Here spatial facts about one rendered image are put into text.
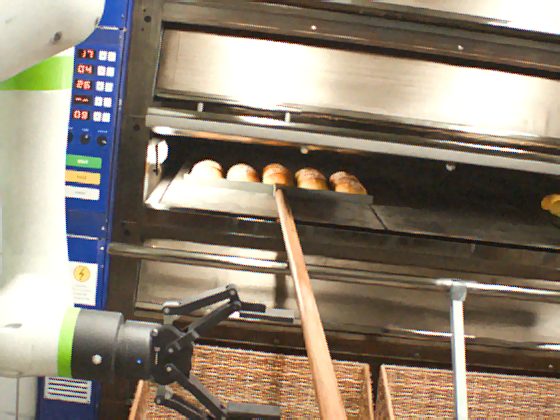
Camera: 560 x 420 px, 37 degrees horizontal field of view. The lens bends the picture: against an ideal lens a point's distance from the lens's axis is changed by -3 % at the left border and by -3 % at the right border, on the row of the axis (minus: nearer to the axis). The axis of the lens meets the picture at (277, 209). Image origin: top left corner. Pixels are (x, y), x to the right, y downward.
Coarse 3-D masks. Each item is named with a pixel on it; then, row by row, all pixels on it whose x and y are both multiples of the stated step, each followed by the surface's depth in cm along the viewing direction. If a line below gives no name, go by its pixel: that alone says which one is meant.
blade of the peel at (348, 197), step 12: (192, 168) 273; (192, 180) 246; (204, 180) 246; (216, 180) 246; (228, 180) 246; (264, 192) 247; (288, 192) 248; (300, 192) 248; (312, 192) 248; (324, 192) 248; (336, 192) 248; (348, 192) 248; (372, 204) 249
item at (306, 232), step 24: (144, 216) 208; (168, 216) 208; (192, 216) 208; (216, 216) 208; (240, 216) 210; (264, 216) 213; (312, 240) 210; (336, 240) 210; (360, 240) 210; (384, 240) 210; (408, 240) 211; (432, 240) 211; (456, 240) 213; (480, 240) 217; (528, 264) 213; (552, 264) 213
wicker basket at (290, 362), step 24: (216, 360) 211; (240, 360) 211; (264, 360) 212; (288, 360) 212; (144, 384) 198; (216, 384) 211; (240, 384) 211; (264, 384) 211; (288, 384) 211; (312, 384) 212; (360, 384) 212; (144, 408) 205; (288, 408) 211; (312, 408) 211; (360, 408) 211
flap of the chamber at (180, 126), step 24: (168, 120) 189; (192, 120) 189; (264, 144) 207; (288, 144) 199; (312, 144) 191; (336, 144) 191; (360, 144) 191; (384, 144) 191; (480, 168) 203; (504, 168) 193; (528, 168) 193; (552, 168) 193
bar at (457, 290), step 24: (192, 264) 172; (216, 264) 172; (240, 264) 172; (264, 264) 172; (288, 264) 173; (408, 288) 174; (432, 288) 174; (456, 288) 173; (480, 288) 174; (504, 288) 175; (528, 288) 176; (456, 312) 172; (456, 336) 169; (456, 360) 166; (456, 384) 163; (456, 408) 161
